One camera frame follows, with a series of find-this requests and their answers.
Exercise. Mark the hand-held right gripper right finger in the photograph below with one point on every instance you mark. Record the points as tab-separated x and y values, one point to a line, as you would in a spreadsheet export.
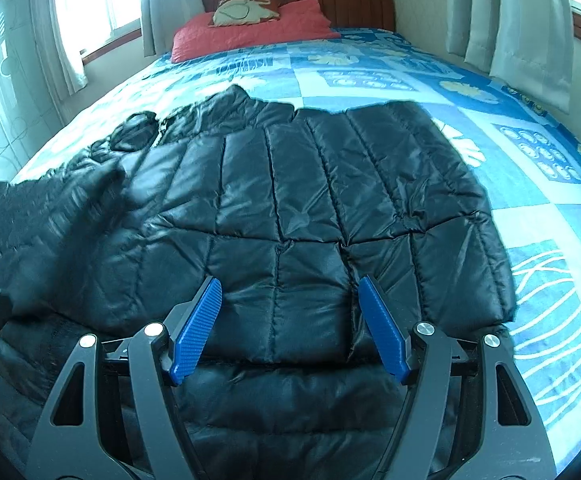
383	327

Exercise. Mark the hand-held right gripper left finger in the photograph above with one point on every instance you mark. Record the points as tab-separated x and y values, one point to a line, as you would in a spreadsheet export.
198	325

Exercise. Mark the beige printed cushion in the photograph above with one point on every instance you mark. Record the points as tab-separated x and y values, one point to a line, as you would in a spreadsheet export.
245	10

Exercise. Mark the wooden headboard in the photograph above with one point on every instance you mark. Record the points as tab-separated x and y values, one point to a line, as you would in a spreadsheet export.
355	5

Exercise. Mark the red pillow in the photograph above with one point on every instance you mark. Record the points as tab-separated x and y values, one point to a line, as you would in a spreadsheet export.
250	30

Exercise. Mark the bright window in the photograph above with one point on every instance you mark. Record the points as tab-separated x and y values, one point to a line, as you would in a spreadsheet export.
103	0

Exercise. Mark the blue patterned bed blanket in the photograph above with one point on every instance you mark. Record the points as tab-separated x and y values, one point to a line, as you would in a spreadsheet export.
535	240

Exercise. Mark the black puffer jacket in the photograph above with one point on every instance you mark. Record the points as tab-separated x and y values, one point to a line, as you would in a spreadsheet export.
280	200

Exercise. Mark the frosted glass wardrobe door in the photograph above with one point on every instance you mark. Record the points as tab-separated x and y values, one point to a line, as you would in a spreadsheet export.
10	90

